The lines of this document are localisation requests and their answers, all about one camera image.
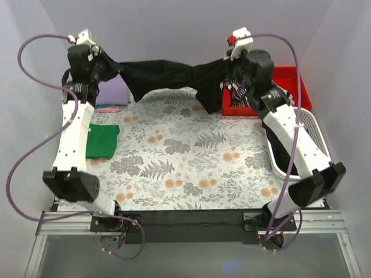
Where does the black garment in basket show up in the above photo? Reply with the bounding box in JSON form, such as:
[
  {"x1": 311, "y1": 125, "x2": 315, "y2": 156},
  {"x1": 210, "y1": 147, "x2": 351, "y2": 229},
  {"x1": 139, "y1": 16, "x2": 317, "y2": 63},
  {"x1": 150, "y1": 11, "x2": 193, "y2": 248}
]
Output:
[{"x1": 264, "y1": 126, "x2": 290, "y2": 174}]

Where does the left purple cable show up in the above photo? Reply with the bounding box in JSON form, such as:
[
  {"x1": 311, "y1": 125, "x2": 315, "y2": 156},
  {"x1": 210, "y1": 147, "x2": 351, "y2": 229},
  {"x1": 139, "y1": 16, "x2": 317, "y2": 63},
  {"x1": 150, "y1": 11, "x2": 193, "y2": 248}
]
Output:
[{"x1": 5, "y1": 34, "x2": 146, "y2": 261}]

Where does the folded green t shirt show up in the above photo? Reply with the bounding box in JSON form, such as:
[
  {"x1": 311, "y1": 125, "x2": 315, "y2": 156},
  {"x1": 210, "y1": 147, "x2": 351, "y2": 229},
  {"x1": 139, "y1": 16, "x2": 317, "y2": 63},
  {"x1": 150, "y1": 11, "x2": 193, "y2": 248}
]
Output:
[{"x1": 86, "y1": 124, "x2": 120, "y2": 159}]

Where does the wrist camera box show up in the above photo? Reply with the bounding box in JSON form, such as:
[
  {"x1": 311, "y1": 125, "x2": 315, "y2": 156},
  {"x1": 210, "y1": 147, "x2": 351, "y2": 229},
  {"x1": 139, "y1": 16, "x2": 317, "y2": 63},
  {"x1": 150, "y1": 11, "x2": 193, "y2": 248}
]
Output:
[
  {"x1": 67, "y1": 29, "x2": 101, "y2": 56},
  {"x1": 224, "y1": 27, "x2": 253, "y2": 61}
]

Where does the black t shirt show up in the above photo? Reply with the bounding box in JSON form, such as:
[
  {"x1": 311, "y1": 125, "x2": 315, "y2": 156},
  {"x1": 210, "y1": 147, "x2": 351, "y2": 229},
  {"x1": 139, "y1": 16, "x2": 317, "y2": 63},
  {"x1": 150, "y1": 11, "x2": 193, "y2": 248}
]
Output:
[{"x1": 101, "y1": 52, "x2": 236, "y2": 114}]

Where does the aluminium frame rail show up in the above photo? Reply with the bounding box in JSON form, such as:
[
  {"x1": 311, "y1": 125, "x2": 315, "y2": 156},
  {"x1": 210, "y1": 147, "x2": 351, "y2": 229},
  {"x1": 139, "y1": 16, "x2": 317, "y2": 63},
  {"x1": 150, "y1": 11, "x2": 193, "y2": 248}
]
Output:
[{"x1": 26, "y1": 208, "x2": 362, "y2": 277}]

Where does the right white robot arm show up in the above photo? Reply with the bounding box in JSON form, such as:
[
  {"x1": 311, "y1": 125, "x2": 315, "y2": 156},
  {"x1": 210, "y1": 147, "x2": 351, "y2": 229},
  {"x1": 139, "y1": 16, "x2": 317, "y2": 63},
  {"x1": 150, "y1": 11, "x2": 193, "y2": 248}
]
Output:
[{"x1": 225, "y1": 49, "x2": 346, "y2": 231}]

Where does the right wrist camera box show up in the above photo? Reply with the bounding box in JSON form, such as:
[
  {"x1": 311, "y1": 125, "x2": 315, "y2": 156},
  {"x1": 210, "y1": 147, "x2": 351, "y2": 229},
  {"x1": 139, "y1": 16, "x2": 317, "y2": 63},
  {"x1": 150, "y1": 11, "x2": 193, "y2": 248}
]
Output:
[{"x1": 224, "y1": 27, "x2": 253, "y2": 61}]

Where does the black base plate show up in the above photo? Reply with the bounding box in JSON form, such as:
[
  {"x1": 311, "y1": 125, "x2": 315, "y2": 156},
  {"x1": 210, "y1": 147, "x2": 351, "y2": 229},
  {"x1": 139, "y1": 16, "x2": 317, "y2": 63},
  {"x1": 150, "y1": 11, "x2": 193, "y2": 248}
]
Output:
[{"x1": 89, "y1": 209, "x2": 296, "y2": 246}]

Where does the black white striped shirt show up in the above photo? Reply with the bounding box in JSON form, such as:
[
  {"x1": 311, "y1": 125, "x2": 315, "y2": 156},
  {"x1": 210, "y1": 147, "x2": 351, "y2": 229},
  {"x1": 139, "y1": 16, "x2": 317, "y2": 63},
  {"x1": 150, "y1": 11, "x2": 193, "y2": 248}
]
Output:
[{"x1": 222, "y1": 80, "x2": 295, "y2": 112}]

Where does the white perforated laundry basket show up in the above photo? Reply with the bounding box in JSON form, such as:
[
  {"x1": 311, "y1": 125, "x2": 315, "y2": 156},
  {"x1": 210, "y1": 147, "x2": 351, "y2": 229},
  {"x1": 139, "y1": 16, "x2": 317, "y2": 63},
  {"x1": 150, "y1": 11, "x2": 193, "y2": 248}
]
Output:
[{"x1": 265, "y1": 108, "x2": 330, "y2": 180}]

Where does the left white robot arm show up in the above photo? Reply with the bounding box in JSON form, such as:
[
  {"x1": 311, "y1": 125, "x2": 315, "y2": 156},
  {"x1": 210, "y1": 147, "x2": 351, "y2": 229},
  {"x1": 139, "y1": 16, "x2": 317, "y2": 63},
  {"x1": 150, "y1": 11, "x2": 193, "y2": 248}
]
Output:
[{"x1": 43, "y1": 45, "x2": 123, "y2": 232}]

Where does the floral table cloth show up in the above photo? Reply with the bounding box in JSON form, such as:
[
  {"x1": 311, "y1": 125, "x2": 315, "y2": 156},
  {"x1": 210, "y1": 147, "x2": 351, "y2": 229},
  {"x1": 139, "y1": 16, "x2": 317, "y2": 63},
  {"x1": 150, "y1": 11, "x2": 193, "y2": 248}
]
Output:
[{"x1": 87, "y1": 89, "x2": 283, "y2": 210}]

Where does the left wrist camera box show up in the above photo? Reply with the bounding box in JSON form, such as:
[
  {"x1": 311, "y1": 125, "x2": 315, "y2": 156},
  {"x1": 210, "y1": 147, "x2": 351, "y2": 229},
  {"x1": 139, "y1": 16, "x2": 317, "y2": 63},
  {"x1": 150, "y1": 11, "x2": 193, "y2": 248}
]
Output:
[{"x1": 67, "y1": 29, "x2": 101, "y2": 56}]

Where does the folded pink t shirt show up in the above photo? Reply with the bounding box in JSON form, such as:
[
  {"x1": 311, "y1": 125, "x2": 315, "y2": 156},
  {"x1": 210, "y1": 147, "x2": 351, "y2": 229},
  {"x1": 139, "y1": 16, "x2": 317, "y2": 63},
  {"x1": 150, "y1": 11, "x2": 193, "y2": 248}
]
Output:
[{"x1": 94, "y1": 105, "x2": 121, "y2": 113}]

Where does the red plastic tray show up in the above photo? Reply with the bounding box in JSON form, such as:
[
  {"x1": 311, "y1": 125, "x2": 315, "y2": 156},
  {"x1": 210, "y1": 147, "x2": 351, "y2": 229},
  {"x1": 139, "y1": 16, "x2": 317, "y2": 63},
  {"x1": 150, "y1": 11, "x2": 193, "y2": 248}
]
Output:
[{"x1": 221, "y1": 66, "x2": 313, "y2": 117}]

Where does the folded lilac t shirt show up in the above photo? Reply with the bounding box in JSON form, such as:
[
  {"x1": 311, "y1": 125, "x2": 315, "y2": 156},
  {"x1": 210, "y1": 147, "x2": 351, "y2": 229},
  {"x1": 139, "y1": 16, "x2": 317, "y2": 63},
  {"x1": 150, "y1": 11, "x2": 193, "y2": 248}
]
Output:
[{"x1": 95, "y1": 76, "x2": 131, "y2": 106}]

